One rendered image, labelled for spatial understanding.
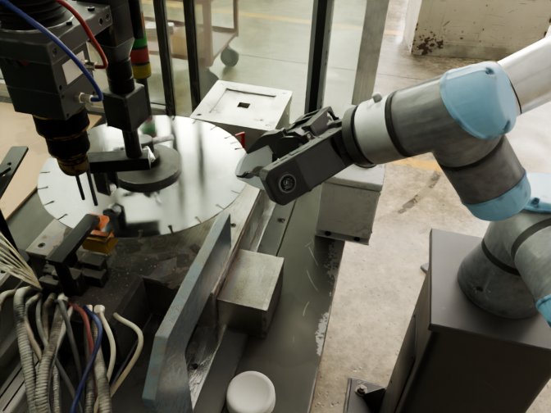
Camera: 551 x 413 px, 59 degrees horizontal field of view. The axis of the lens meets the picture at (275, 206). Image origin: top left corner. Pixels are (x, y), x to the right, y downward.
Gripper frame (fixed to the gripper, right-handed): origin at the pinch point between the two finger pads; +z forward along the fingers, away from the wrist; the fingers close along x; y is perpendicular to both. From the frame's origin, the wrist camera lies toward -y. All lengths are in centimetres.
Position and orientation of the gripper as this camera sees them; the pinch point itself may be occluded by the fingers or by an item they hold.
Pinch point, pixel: (239, 175)
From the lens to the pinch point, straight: 69.4
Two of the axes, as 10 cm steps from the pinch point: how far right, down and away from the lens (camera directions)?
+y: 5.0, -5.3, 6.8
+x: -4.6, -8.3, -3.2
